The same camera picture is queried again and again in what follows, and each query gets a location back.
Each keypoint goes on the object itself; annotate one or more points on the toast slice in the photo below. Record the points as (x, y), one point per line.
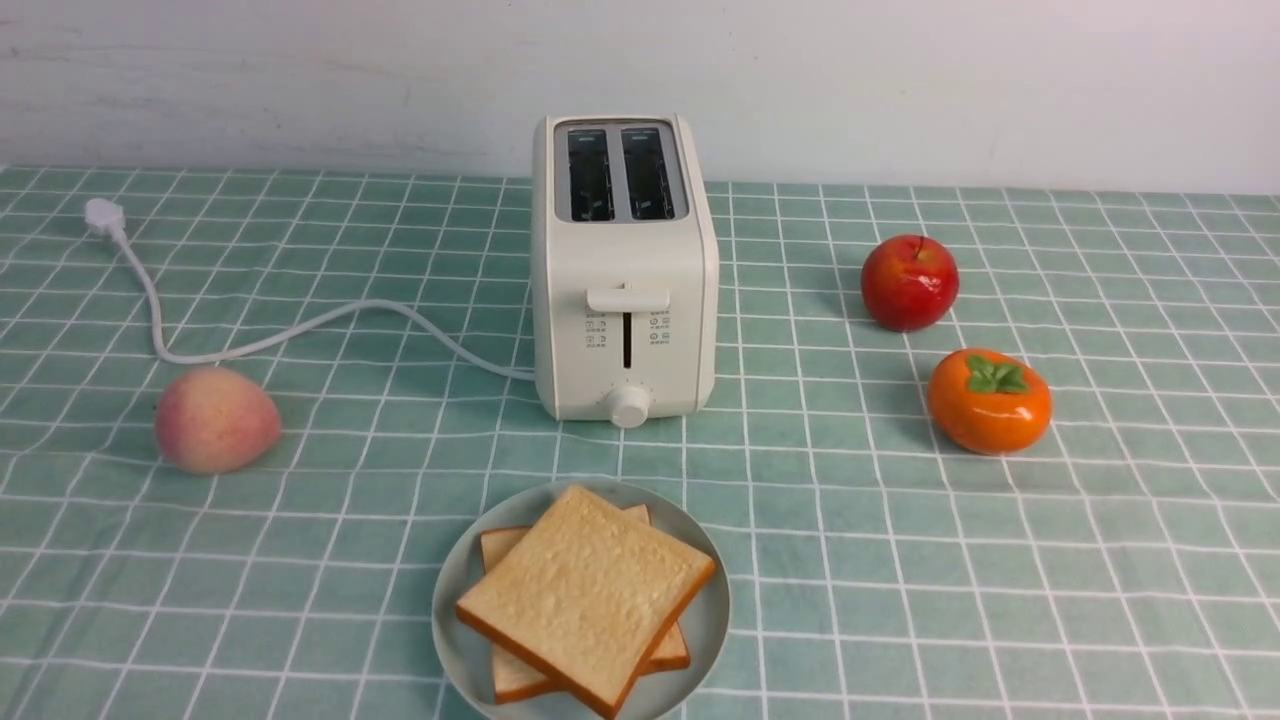
(586, 596)
(514, 680)

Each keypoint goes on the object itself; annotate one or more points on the white two-slot toaster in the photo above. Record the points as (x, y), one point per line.
(625, 270)

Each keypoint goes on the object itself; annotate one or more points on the red apple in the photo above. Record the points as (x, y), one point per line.
(909, 282)

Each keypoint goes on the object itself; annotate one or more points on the light blue round plate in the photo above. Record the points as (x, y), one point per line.
(466, 656)

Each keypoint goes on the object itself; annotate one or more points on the orange persimmon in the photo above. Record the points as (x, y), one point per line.
(987, 402)

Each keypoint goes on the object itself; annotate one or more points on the pink peach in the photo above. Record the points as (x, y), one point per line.
(212, 420)

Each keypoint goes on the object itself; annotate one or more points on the green checkered tablecloth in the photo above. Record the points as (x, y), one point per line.
(1123, 567)

